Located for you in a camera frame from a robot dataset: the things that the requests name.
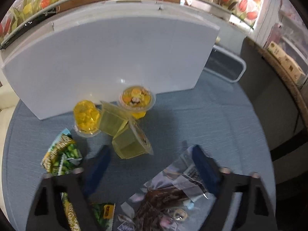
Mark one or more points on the white storage box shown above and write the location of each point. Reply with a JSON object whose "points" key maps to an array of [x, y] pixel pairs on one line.
{"points": [[95, 52]]}

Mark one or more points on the granite side counter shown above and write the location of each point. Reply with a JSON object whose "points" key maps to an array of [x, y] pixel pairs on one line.
{"points": [[289, 84]]}

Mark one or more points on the clear pack braised meat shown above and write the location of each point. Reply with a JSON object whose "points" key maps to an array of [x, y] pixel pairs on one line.
{"points": [[175, 199]]}

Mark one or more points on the blue tablecloth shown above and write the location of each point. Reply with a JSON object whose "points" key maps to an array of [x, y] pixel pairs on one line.
{"points": [[216, 115]]}

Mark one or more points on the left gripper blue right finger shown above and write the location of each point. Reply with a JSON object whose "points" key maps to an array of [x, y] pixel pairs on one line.
{"points": [[221, 185]]}

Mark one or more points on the green jelly cup front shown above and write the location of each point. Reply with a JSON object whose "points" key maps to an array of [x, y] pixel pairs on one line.
{"points": [[131, 141]]}

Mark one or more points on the yellow jelly cup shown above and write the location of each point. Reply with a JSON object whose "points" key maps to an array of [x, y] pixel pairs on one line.
{"points": [[86, 117], [137, 100]]}

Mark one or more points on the beige patterned carton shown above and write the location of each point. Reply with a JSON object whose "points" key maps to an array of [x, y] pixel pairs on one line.
{"points": [[288, 63]]}

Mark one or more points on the green pea snack packet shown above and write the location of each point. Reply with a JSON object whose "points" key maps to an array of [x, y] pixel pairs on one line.
{"points": [[61, 158]]}

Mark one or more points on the green jelly cup rear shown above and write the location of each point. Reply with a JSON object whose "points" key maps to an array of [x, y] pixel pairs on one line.
{"points": [[112, 118]]}

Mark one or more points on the green jelly cup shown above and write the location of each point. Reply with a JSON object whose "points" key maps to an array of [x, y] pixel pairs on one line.
{"points": [[131, 141], [112, 118]]}

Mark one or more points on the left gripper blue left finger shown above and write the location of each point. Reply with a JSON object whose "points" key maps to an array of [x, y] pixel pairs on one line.
{"points": [[81, 183]]}

